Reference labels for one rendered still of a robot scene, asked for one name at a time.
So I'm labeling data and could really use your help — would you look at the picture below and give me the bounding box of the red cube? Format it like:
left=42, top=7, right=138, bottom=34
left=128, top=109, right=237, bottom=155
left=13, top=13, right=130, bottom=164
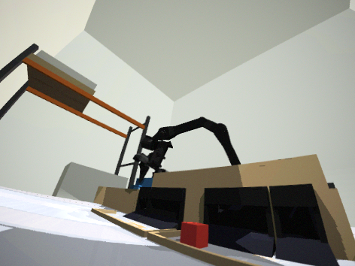
left=180, top=222, right=208, bottom=249

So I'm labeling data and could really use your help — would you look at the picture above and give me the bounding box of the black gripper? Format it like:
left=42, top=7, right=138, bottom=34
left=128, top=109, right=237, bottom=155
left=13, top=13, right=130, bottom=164
left=132, top=150, right=168, bottom=183

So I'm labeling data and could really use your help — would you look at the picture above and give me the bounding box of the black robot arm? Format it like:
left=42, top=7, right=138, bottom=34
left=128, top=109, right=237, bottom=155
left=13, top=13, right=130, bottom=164
left=141, top=116, right=241, bottom=165

